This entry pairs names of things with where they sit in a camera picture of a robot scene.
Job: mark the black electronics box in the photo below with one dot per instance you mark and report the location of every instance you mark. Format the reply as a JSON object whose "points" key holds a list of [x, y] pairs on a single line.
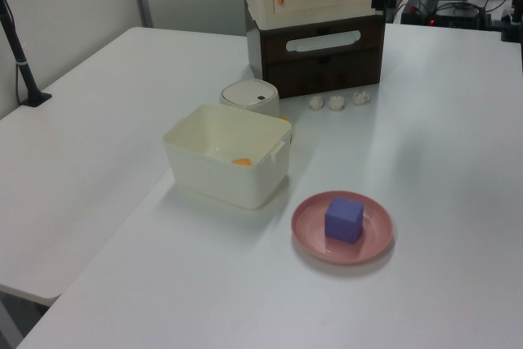
{"points": [[443, 10]]}

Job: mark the dark brown wooden drawer cabinet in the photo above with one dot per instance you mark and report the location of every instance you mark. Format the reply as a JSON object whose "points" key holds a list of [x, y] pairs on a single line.
{"points": [[327, 67]]}

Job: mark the pink round plate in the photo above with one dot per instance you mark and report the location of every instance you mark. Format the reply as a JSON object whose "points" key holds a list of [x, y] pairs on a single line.
{"points": [[310, 234]]}

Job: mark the purple cube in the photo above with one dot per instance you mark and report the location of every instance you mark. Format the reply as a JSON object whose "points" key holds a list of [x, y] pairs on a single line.
{"points": [[342, 220]]}

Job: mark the crumpled white paper ball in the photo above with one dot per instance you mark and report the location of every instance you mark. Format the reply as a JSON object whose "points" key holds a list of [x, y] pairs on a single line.
{"points": [[361, 98], [316, 102], [336, 102]]}

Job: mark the black pole stand with clamp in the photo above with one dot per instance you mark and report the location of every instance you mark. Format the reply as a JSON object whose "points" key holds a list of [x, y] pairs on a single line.
{"points": [[16, 50]]}

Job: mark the black table clamp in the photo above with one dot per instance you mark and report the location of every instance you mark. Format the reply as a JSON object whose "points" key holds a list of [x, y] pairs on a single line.
{"points": [[512, 22]]}

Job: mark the cream plastic storage box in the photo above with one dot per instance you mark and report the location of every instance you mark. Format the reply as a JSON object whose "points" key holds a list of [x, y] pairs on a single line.
{"points": [[229, 181]]}

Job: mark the orange item in box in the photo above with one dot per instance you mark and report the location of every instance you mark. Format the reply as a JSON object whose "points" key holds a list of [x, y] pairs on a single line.
{"points": [[242, 162]]}

